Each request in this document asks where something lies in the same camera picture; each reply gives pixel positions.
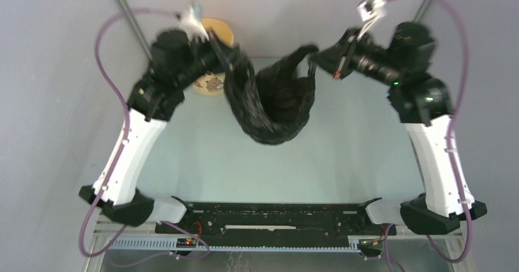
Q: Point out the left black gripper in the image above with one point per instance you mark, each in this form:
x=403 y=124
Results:
x=226 y=57

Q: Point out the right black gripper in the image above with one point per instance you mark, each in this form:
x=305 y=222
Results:
x=336 y=60

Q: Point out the yellow capybara trash bin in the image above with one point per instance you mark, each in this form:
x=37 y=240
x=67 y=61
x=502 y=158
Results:
x=212 y=83

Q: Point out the black trash bag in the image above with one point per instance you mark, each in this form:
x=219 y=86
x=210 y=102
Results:
x=273 y=105

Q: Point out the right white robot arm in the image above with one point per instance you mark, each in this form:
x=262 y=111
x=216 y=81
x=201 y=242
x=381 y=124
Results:
x=424 y=107

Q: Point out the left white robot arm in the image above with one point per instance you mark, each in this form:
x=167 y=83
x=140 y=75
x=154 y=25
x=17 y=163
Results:
x=147 y=111

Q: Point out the small electronics board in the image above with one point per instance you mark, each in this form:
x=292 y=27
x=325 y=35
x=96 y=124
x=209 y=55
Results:
x=186 y=243

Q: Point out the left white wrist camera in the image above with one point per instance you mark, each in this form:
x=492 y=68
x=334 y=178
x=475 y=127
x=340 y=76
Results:
x=190 y=21

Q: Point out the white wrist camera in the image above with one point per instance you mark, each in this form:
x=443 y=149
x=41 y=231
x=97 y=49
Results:
x=370 y=12
x=190 y=21

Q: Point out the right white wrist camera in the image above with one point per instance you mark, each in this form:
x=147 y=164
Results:
x=370 y=12

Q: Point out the left aluminium frame post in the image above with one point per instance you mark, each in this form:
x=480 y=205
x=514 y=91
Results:
x=134 y=26

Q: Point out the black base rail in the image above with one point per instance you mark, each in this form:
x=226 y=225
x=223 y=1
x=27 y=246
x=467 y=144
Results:
x=281 y=225

